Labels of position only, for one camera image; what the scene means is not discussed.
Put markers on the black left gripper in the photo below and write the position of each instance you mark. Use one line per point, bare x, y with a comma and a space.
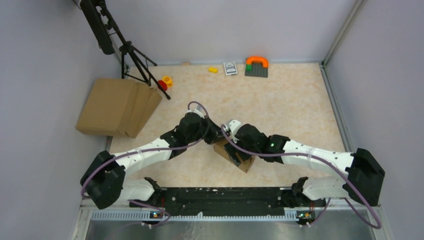
215, 133

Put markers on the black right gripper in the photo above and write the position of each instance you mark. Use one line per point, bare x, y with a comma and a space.
232, 152

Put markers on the brown cardboard box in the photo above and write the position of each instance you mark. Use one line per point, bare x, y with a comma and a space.
223, 148

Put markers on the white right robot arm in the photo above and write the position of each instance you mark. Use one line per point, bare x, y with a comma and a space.
354, 175

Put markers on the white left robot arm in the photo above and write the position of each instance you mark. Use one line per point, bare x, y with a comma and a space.
104, 182

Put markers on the red round toy disc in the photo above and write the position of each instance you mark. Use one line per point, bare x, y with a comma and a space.
163, 85

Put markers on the yellow round toy disc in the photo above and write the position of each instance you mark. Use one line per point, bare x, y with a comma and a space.
168, 81

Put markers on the yellow toy block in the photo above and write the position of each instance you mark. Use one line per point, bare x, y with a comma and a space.
213, 70

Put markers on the grey building baseplate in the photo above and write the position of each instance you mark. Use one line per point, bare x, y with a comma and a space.
257, 71

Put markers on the green toy brick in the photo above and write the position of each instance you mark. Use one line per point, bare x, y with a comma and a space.
248, 67

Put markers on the blue playing card deck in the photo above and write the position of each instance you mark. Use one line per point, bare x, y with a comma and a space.
230, 68

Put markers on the stack of folded cardboard boxes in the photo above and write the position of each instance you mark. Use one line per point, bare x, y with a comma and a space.
117, 108

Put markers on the orange arch toy piece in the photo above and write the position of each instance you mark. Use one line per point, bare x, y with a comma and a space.
257, 59

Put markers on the black camera tripod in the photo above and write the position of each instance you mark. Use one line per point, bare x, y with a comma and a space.
112, 42

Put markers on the aluminium frame rail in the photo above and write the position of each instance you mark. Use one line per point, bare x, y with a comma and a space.
352, 176

